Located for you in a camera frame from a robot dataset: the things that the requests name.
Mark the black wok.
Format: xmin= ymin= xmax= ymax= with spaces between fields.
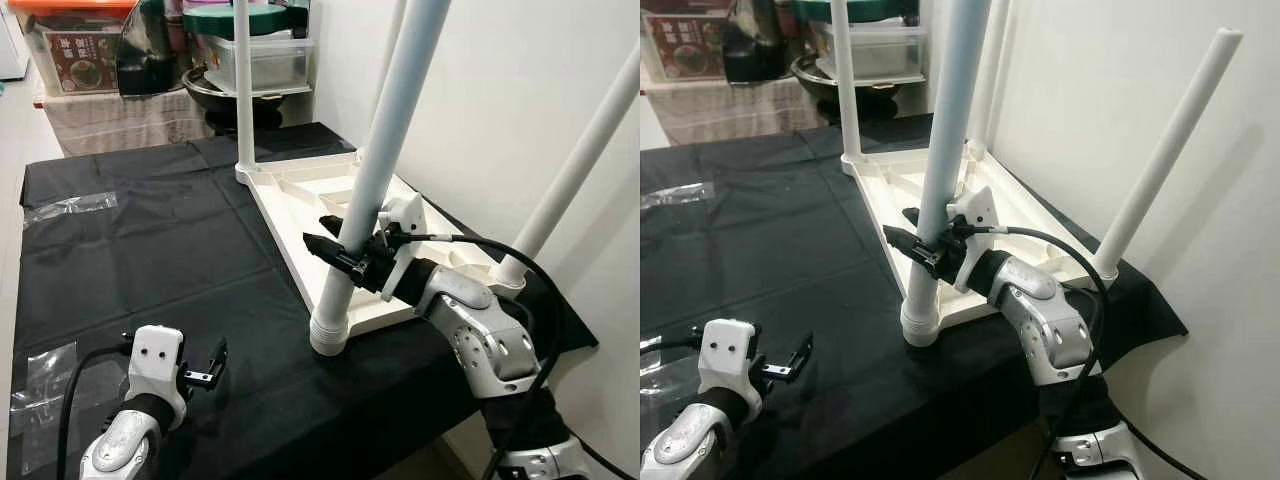
xmin=792 ymin=55 xmax=926 ymax=121
xmin=182 ymin=68 xmax=311 ymax=131

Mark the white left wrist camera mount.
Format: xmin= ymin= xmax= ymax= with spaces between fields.
xmin=698 ymin=318 xmax=766 ymax=416
xmin=128 ymin=325 xmax=191 ymax=426

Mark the white refrigerator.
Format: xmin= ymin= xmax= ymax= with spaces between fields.
xmin=0 ymin=10 xmax=31 ymax=81

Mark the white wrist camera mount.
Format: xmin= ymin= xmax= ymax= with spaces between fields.
xmin=378 ymin=195 xmax=429 ymax=301
xmin=128 ymin=325 xmax=191 ymax=426
xmin=698 ymin=318 xmax=766 ymax=416
xmin=945 ymin=185 xmax=999 ymax=291

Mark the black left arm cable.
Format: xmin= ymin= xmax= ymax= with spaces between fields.
xmin=640 ymin=335 xmax=706 ymax=356
xmin=55 ymin=340 xmax=136 ymax=480

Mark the clear tape patch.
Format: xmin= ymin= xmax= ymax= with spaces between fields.
xmin=8 ymin=340 xmax=101 ymax=471
xmin=640 ymin=330 xmax=701 ymax=441

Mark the black tablecloth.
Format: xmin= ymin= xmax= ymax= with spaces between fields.
xmin=640 ymin=112 xmax=1191 ymax=480
xmin=8 ymin=122 xmax=601 ymax=480

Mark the white plastic children table top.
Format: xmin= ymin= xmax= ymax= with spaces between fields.
xmin=235 ymin=150 xmax=531 ymax=336
xmin=840 ymin=140 xmax=1121 ymax=331

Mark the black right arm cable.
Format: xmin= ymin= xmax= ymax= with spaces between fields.
xmin=965 ymin=222 xmax=1211 ymax=480
xmin=395 ymin=232 xmax=641 ymax=480

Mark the clear plastic storage box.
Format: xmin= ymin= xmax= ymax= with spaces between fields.
xmin=205 ymin=35 xmax=311 ymax=93
xmin=820 ymin=22 xmax=926 ymax=83

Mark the dark green round lid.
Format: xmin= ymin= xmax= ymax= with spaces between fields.
xmin=795 ymin=0 xmax=921 ymax=23
xmin=180 ymin=0 xmax=311 ymax=39

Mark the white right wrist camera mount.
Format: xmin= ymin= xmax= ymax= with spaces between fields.
xmin=945 ymin=185 xmax=999 ymax=291
xmin=378 ymin=195 xmax=429 ymax=301

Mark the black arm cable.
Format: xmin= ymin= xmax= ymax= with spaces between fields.
xmin=55 ymin=340 xmax=136 ymax=480
xmin=640 ymin=335 xmax=706 ymax=356
xmin=965 ymin=222 xmax=1211 ymax=480
xmin=395 ymin=232 xmax=641 ymax=480

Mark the black plastic bag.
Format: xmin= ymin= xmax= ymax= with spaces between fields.
xmin=115 ymin=0 xmax=191 ymax=96
xmin=722 ymin=0 xmax=801 ymax=83

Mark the clear plastic bag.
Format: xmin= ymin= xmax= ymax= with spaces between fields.
xmin=642 ymin=180 xmax=716 ymax=209
xmin=22 ymin=190 xmax=119 ymax=226

